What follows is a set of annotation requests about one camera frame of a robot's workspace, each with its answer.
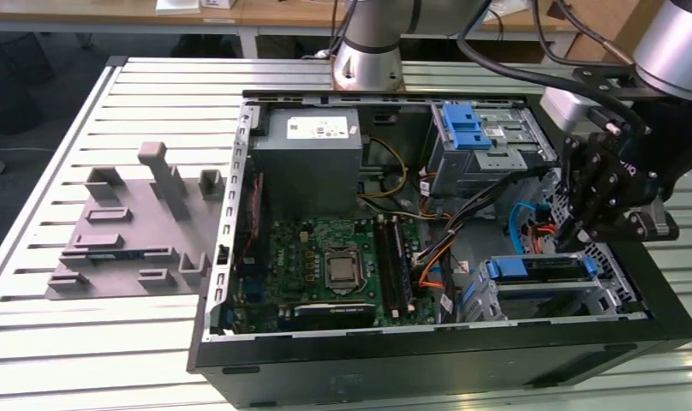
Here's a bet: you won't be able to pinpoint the thin red wire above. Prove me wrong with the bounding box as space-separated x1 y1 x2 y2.
237 171 267 267

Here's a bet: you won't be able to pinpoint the orange data wire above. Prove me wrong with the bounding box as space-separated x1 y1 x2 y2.
417 247 451 289

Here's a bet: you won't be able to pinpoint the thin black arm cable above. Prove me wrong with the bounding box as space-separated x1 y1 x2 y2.
528 0 639 69

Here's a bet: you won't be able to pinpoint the wooden desk white frame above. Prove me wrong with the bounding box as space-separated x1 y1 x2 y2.
0 0 588 59

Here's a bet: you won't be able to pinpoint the green motherboard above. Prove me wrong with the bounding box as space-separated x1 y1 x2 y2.
231 216 439 334

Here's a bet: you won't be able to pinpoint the blue plastic drive latch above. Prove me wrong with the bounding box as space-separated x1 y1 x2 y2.
441 104 489 151

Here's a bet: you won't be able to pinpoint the grey cable white plug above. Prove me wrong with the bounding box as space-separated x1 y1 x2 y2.
299 0 345 60

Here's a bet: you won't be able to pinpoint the wooden cabinet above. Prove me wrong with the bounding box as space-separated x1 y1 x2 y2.
561 0 671 69

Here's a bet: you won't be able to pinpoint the silver white wrist camera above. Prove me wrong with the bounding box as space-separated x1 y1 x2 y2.
539 87 613 139

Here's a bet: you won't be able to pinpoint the clear plastic bag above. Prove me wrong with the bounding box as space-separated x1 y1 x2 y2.
488 0 533 18

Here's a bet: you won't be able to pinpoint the grey plastic parts rack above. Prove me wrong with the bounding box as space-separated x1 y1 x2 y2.
44 143 228 304

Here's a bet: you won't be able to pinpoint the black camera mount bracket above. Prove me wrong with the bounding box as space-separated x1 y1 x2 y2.
571 66 644 102

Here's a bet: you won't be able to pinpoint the black RAM slot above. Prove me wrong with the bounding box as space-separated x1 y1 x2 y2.
388 215 411 316
376 215 401 318

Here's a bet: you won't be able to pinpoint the silver CPU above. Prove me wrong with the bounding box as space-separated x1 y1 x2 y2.
325 255 360 289

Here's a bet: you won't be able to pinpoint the large white box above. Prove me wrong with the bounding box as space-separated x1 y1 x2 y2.
154 0 203 16

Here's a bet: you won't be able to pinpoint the grey metal disk bay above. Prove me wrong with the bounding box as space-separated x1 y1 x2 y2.
457 254 639 323

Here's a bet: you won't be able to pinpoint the black office chair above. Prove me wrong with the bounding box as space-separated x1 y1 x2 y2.
0 29 56 136

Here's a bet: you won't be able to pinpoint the black CPU socket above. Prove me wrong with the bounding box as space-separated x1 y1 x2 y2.
321 245 369 297

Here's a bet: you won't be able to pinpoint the black graphics card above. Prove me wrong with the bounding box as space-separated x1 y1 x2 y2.
291 301 377 330

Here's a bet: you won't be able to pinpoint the yellow power wires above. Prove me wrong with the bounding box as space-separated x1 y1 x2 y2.
356 135 409 199

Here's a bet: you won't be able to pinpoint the grey metal drive cage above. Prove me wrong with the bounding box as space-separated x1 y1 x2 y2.
425 102 559 198

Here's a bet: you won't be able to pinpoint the black open PC case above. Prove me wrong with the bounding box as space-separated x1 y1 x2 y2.
186 88 692 408

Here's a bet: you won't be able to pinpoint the hard disk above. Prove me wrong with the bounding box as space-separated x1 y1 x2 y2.
461 254 599 313

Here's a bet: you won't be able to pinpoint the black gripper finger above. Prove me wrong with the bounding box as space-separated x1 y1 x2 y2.
553 134 589 254
572 148 627 254

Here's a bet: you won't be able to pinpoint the grey power supply unit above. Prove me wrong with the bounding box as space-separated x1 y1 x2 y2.
248 107 363 219

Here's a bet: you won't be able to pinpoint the black cable bundle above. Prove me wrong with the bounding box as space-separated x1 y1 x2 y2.
417 167 553 266

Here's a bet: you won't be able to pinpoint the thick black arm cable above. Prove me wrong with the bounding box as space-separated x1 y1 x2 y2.
457 0 650 138

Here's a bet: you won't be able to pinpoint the blue data wire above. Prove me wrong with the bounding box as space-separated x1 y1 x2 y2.
508 200 547 258

